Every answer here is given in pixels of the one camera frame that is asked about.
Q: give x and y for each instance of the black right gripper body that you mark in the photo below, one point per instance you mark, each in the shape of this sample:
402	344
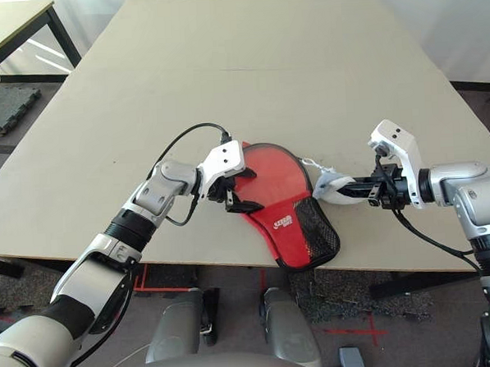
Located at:
389	192

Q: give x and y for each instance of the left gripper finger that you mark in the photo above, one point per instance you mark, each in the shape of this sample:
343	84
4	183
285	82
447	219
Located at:
242	207
244	175

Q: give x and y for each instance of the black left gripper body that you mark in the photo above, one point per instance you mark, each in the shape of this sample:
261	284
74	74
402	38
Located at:
221	191

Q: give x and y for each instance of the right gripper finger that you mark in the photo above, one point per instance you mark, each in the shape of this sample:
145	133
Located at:
366	180
356	193

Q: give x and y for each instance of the black red paddle case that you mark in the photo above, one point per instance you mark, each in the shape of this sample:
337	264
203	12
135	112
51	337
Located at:
289	238

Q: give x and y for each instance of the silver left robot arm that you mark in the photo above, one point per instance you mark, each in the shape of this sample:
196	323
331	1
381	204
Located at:
155	192

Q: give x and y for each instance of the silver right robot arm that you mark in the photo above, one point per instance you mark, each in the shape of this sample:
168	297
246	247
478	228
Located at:
467	188

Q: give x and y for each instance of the dark speckled carpet tile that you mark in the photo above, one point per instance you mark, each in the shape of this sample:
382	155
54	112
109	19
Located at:
341	293

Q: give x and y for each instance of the silver right robot leg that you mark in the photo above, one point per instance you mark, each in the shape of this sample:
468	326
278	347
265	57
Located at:
287	331

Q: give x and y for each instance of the silver robot leg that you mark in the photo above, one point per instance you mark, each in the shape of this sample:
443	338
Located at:
174	331
287	331

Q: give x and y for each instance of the silver left robot leg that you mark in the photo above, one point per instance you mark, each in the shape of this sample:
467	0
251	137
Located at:
174	331

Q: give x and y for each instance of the grey blue foot pedal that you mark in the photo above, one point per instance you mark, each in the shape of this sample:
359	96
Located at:
352	359

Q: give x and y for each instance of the grey foam floor mat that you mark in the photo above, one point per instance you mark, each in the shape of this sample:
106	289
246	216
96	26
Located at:
7	109

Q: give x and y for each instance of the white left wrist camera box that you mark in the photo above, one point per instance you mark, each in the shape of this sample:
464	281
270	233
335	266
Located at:
223	160

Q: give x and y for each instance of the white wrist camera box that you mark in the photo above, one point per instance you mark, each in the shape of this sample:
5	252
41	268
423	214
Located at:
223	160
399	138

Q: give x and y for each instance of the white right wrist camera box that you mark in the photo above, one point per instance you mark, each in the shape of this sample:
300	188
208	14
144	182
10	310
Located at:
399	138

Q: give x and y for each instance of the side table with black frame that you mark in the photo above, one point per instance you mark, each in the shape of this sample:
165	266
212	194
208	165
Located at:
65	38

